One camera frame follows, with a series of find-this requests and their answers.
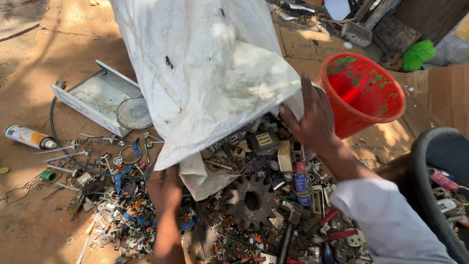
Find rusty metal gear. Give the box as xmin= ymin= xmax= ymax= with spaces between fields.
xmin=223 ymin=175 xmax=280 ymax=232

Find white woven sack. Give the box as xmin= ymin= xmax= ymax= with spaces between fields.
xmin=109 ymin=0 xmax=305 ymax=202

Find pink plastic bottle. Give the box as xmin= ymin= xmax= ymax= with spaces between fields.
xmin=427 ymin=168 xmax=461 ymax=192

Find brass metal ring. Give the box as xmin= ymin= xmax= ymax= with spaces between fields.
xmin=119 ymin=144 xmax=143 ymax=165

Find grey electrical socket box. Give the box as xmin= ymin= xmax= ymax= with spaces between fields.
xmin=340 ymin=21 xmax=373 ymax=48

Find person's left hand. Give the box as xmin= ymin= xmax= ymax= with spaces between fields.
xmin=147 ymin=164 xmax=184 ymax=216

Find pile of small scrap parts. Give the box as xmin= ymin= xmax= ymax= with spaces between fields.
xmin=33 ymin=113 xmax=375 ymax=264

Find folded brown cardboard box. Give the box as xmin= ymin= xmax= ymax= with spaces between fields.
xmin=388 ymin=62 xmax=469 ymax=139

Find black-handled hammer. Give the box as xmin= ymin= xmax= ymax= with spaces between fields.
xmin=275 ymin=199 xmax=312 ymax=264

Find heap of wood and debris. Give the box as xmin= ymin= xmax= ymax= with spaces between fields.
xmin=267 ymin=0 xmax=469 ymax=72

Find green plastic bag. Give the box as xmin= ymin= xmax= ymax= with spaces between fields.
xmin=402 ymin=39 xmax=437 ymax=73

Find red-handled pliers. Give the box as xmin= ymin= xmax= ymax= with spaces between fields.
xmin=296 ymin=208 xmax=359 ymax=251

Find cream rectangular block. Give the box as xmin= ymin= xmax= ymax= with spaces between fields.
xmin=277 ymin=140 xmax=293 ymax=172

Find blue metal can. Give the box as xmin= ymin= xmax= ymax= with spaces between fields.
xmin=294 ymin=161 xmax=313 ymax=208

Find white orange spray can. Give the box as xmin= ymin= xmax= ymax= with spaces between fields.
xmin=3 ymin=124 xmax=58 ymax=150

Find bent thin wire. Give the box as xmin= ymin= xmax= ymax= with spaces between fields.
xmin=0 ymin=175 xmax=42 ymax=204

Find black rubber tub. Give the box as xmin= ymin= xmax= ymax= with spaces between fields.
xmin=409 ymin=127 xmax=469 ymax=264

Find white metal tray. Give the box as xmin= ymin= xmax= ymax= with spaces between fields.
xmin=50 ymin=60 xmax=144 ymax=138

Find large brown cardboard sheet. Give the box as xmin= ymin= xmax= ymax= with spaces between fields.
xmin=0 ymin=0 xmax=416 ymax=264

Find printed brown cardboard piece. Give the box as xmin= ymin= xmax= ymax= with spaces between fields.
xmin=273 ymin=22 xmax=368 ymax=61

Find blue fabric strap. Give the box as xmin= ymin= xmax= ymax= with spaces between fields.
xmin=113 ymin=137 xmax=142 ymax=196

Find person's right hand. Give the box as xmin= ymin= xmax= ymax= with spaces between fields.
xmin=279 ymin=75 xmax=343 ymax=155

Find blue-handled screwdriver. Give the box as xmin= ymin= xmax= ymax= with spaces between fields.
xmin=322 ymin=241 xmax=335 ymax=264

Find black box with gold stripes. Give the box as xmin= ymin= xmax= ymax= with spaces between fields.
xmin=249 ymin=131 xmax=282 ymax=155

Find red plastic bucket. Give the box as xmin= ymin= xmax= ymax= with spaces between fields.
xmin=314 ymin=52 xmax=406 ymax=140

